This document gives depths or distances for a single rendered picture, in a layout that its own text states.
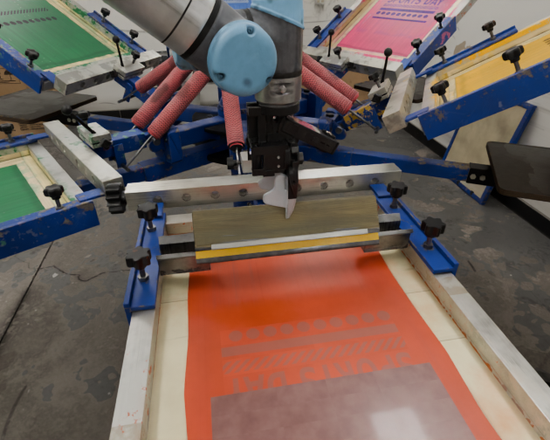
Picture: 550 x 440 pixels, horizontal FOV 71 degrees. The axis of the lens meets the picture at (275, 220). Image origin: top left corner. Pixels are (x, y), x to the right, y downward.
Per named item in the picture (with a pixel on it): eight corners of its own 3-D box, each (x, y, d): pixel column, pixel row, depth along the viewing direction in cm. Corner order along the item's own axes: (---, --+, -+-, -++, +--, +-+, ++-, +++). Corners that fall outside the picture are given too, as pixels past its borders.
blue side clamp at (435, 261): (450, 291, 76) (459, 264, 72) (427, 294, 75) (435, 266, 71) (387, 212, 101) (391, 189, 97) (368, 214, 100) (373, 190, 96)
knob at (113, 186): (135, 217, 91) (129, 190, 87) (110, 220, 91) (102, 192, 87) (139, 202, 98) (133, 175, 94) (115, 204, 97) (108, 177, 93)
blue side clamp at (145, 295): (161, 329, 68) (154, 300, 64) (131, 333, 67) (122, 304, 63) (169, 233, 93) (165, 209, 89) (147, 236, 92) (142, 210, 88)
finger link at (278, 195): (262, 220, 72) (259, 172, 69) (293, 216, 73) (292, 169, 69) (264, 226, 69) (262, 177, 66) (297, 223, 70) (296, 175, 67)
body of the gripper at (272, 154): (247, 162, 72) (244, 97, 65) (292, 159, 73) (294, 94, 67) (252, 181, 66) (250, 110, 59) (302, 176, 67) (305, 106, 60)
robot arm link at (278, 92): (296, 67, 64) (307, 79, 57) (295, 95, 67) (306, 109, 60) (250, 70, 63) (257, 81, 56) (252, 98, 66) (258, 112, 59)
